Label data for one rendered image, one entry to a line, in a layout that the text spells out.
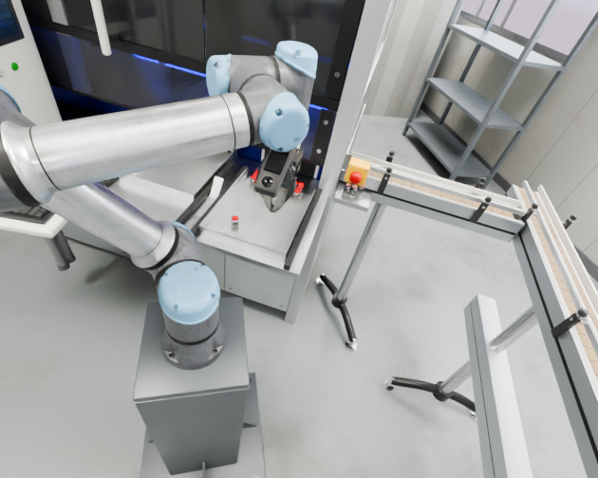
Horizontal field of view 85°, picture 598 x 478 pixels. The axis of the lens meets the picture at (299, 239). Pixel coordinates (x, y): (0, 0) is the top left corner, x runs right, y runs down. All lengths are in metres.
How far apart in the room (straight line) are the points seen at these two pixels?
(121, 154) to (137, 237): 0.29
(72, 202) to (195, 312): 0.28
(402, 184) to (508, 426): 0.87
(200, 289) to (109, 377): 1.14
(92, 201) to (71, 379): 1.27
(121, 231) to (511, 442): 1.23
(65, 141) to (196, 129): 0.14
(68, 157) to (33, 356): 1.55
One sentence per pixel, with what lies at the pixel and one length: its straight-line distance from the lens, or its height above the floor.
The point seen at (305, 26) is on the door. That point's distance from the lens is 1.04.
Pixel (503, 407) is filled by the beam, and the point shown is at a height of 0.55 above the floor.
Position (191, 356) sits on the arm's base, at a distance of 0.81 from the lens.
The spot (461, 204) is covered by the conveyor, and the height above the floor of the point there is 0.93.
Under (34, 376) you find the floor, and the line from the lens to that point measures 1.89.
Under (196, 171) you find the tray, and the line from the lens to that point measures 1.23.
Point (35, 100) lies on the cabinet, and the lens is 1.49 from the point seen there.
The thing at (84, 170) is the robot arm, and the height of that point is 1.32.
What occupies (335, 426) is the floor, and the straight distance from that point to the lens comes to 1.69.
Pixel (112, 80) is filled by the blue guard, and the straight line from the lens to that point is 1.40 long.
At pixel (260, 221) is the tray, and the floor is 0.88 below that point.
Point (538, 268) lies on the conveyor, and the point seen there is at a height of 0.91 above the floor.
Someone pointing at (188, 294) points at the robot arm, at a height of 1.01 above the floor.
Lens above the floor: 1.57
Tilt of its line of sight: 43 degrees down
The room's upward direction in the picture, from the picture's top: 13 degrees clockwise
